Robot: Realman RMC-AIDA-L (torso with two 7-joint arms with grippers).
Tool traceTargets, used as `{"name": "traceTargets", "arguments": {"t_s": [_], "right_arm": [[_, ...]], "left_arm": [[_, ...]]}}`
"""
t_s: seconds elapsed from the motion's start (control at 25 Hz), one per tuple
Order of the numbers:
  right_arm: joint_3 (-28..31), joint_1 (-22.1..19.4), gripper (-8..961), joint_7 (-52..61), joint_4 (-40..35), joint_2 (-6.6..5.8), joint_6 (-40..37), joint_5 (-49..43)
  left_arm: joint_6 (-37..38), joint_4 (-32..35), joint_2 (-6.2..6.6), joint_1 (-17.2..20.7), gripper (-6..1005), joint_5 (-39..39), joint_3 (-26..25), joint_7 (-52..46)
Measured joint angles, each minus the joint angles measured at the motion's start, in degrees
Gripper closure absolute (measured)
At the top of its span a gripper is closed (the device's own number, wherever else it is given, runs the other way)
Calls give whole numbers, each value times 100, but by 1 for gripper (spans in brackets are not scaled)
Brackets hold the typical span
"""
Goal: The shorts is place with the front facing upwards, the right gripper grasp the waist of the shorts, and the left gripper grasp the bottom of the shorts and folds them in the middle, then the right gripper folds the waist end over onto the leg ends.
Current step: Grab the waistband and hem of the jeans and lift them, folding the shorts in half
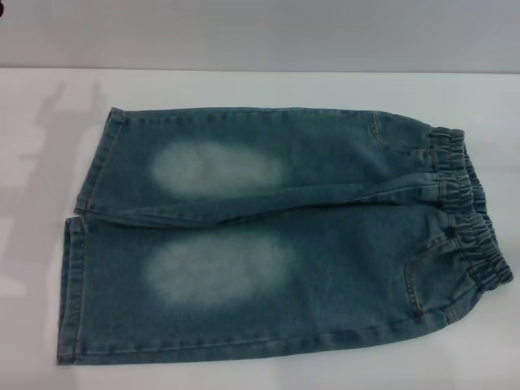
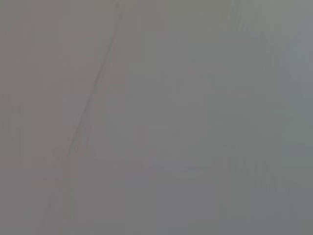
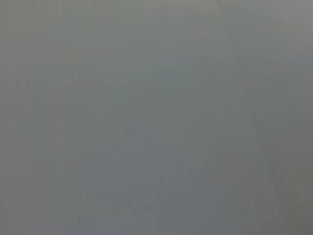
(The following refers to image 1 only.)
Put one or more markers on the blue denim shorts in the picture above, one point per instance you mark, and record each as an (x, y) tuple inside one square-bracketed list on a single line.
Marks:
[(325, 252)]

